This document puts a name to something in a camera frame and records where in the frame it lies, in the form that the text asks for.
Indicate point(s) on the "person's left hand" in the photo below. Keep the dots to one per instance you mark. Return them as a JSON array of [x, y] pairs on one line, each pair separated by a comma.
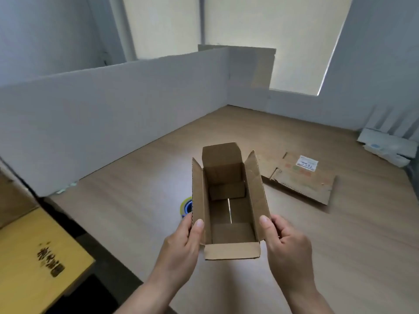
[[180, 255]]

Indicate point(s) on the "person's right hand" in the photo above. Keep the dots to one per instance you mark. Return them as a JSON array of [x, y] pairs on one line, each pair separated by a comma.
[[291, 255]]

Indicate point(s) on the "clear yellowish tape roll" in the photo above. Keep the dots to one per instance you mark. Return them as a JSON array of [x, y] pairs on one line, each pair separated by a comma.
[[182, 206]]

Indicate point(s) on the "barcode-printed cardboard box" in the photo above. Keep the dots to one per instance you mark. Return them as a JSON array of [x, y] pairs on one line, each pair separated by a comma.
[[229, 251]]

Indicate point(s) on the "large torn cardboard box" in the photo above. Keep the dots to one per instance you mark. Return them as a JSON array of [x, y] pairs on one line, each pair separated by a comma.
[[314, 188]]

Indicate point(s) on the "large yellow cardboard box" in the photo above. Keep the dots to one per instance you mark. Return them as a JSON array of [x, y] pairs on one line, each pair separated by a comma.
[[29, 245]]

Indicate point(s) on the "black stool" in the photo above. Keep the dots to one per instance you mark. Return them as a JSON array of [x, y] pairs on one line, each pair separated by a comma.
[[95, 299]]

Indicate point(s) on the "white power strip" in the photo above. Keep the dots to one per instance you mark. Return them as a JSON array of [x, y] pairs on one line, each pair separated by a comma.
[[389, 155]]

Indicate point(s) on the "white router with antennas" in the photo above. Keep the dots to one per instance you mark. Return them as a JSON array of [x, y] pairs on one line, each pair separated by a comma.
[[386, 138]]

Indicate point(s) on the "white foam partition board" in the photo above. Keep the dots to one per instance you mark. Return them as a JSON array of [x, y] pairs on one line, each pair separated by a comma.
[[98, 120]]

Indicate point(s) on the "bright window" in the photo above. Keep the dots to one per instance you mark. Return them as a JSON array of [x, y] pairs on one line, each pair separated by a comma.
[[262, 26]]

